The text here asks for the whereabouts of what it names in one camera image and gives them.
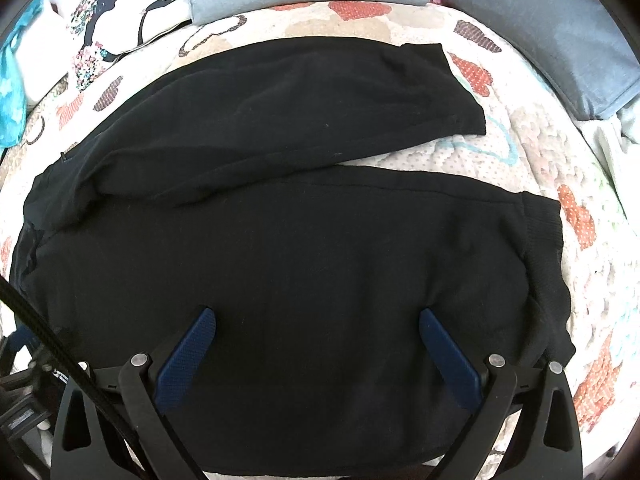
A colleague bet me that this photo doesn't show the black pants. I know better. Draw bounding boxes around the black pants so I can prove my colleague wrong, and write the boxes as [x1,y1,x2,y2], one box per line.
[10,37,575,477]

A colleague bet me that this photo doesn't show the teal cloth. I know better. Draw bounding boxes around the teal cloth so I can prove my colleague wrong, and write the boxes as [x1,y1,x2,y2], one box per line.
[0,0,44,148]

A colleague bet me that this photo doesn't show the heart patterned white quilt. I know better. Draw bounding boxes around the heart patterned white quilt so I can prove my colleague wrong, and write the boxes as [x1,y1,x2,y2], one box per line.
[1,2,639,470]

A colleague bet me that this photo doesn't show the white girl print pillow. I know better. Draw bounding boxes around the white girl print pillow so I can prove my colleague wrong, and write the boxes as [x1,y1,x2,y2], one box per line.
[17,0,190,107]

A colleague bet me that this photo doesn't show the black cable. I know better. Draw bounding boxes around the black cable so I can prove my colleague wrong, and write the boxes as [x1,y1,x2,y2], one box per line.
[0,274,147,466]

